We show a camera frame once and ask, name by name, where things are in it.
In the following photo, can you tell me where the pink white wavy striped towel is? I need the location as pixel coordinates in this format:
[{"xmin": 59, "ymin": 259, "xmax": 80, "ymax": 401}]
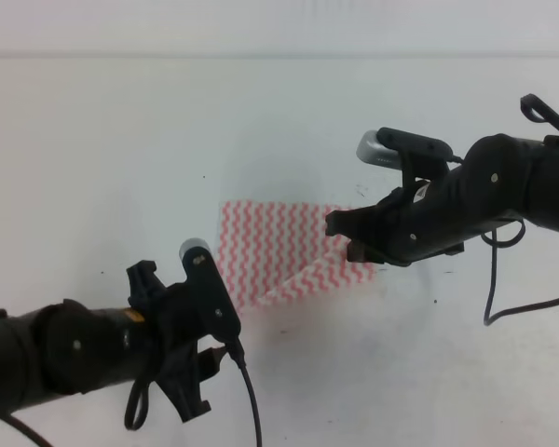
[{"xmin": 215, "ymin": 200, "xmax": 378, "ymax": 313}]

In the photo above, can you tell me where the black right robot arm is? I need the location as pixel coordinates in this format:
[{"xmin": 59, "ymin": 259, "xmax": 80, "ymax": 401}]
[{"xmin": 325, "ymin": 131, "xmax": 559, "ymax": 266}]

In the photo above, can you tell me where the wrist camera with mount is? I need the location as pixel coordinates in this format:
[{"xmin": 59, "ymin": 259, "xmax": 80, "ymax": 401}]
[
  {"xmin": 179, "ymin": 238, "xmax": 241, "ymax": 344},
  {"xmin": 356, "ymin": 128, "xmax": 463, "ymax": 186}
]

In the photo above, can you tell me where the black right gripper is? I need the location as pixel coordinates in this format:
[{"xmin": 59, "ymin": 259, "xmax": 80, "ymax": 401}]
[{"xmin": 325, "ymin": 176, "xmax": 466, "ymax": 266}]

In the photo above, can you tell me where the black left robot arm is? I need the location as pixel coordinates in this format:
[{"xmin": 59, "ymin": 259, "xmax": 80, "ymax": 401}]
[{"xmin": 0, "ymin": 261, "xmax": 226, "ymax": 431}]

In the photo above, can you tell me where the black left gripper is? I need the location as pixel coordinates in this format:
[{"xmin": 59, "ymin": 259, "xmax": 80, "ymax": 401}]
[{"xmin": 126, "ymin": 261, "xmax": 228, "ymax": 423}]

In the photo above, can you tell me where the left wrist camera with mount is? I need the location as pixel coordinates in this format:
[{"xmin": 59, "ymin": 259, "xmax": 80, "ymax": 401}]
[{"xmin": 179, "ymin": 238, "xmax": 241, "ymax": 344}]

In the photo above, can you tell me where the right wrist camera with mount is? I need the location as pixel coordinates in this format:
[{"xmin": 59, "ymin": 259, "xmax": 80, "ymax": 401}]
[{"xmin": 356, "ymin": 128, "xmax": 463, "ymax": 186}]

